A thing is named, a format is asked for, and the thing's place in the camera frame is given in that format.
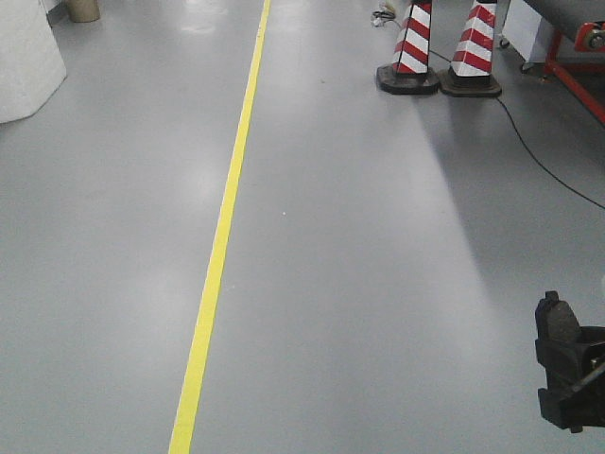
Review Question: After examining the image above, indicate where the grey brake pad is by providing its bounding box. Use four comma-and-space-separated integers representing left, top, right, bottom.
535, 290, 581, 342

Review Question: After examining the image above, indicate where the right striped traffic cone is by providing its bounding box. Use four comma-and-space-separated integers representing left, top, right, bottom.
438, 1, 502, 97

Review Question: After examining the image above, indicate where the striped traffic cone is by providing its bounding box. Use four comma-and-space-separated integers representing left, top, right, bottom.
438, 1, 502, 97
375, 1, 440, 95

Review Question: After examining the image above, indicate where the white foam block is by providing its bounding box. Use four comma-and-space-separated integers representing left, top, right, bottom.
1, 1, 67, 123

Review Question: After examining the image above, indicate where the black conveyor belt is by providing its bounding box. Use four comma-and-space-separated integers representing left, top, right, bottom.
526, 0, 604, 40

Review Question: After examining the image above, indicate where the black floor cable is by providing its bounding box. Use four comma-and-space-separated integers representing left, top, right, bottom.
427, 46, 605, 210

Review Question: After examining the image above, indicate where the left striped traffic cone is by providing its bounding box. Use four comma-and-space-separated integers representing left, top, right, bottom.
375, 1, 440, 95

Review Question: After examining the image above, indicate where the cardboard tube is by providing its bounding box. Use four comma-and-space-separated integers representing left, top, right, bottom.
64, 0, 100, 23

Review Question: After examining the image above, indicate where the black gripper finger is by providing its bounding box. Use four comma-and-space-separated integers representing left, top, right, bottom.
538, 375, 604, 433
535, 326, 604, 381

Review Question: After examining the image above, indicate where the white side panel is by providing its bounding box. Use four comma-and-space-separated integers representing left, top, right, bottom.
500, 0, 562, 78

